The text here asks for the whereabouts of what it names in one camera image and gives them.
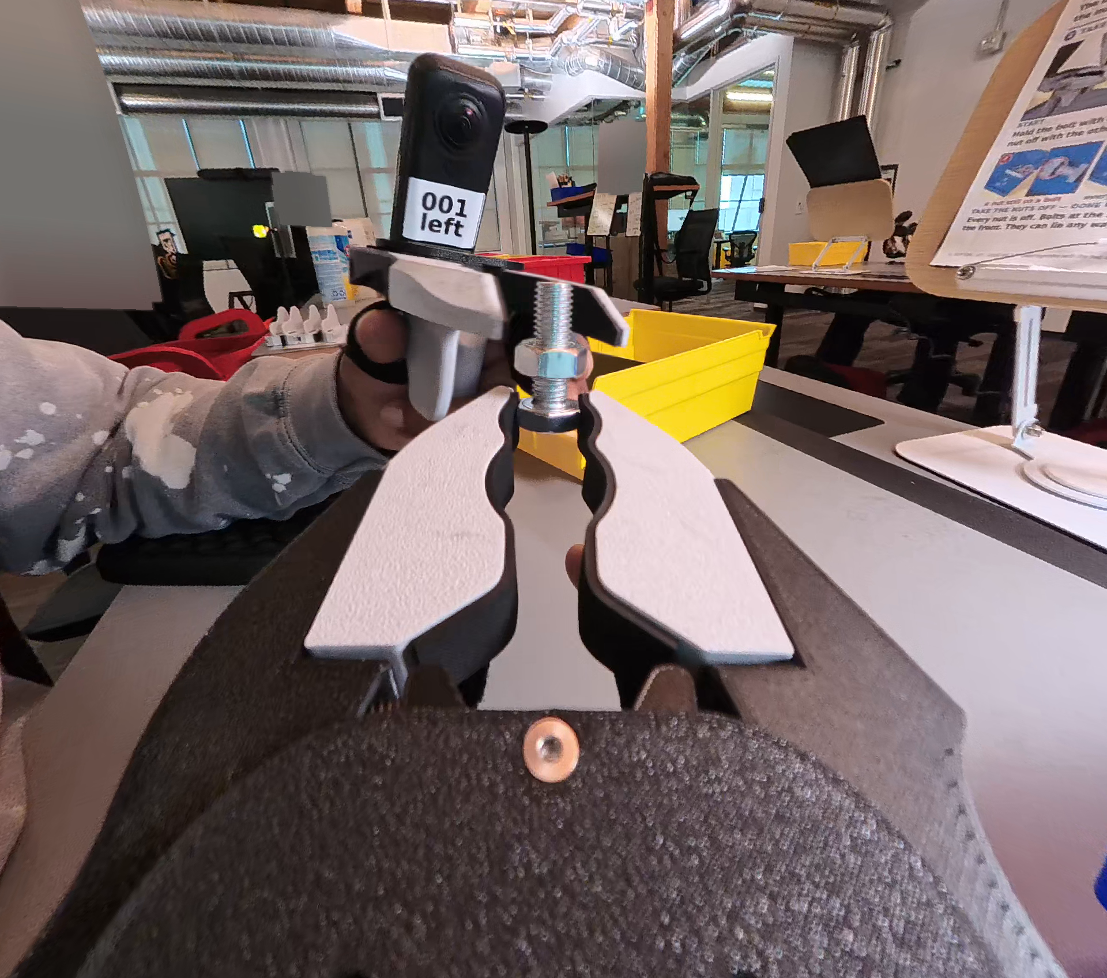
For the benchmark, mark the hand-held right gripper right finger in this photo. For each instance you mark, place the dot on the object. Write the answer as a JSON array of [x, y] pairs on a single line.
[[674, 545]]

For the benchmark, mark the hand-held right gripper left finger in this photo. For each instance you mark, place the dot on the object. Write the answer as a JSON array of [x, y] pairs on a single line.
[[424, 545]]

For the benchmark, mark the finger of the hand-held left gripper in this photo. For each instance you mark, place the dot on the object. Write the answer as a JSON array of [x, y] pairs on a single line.
[[605, 312], [445, 299]]

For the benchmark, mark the silver steel bolt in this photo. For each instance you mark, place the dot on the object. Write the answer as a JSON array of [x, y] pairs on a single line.
[[553, 308]]

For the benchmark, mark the silver hex nut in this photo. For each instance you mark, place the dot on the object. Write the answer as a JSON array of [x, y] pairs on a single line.
[[553, 364]]

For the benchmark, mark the person's left forearm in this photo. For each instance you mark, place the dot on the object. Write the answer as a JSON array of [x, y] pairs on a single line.
[[173, 433]]

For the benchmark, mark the person's left hand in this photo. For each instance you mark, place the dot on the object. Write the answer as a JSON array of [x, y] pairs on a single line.
[[380, 416]]

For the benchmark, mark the black floor lamp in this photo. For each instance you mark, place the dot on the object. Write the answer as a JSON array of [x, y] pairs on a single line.
[[527, 182]]

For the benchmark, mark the yellow plastic bin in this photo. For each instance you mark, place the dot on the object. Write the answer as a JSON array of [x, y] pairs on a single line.
[[683, 372]]

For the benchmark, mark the black office chair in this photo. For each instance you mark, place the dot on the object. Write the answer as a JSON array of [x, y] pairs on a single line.
[[692, 251]]

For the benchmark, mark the white wipes container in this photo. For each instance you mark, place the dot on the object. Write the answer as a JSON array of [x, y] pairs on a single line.
[[329, 264]]

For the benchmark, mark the row of white finger parts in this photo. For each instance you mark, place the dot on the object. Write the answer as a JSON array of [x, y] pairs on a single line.
[[303, 325]]

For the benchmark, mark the small yellow bin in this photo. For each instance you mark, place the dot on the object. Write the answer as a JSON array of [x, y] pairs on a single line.
[[813, 254]]

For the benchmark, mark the black monitor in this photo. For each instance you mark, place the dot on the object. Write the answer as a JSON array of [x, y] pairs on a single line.
[[216, 217]]

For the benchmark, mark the red plastic bin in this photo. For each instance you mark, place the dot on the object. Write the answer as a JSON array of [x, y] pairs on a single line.
[[199, 351]]

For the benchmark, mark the small wooden board stand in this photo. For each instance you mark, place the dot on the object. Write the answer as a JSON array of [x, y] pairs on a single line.
[[843, 191]]

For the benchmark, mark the white board stand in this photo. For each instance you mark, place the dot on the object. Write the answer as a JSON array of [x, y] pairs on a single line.
[[994, 463]]

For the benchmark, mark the wooden instruction board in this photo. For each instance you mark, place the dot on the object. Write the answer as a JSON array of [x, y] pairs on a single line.
[[994, 173]]

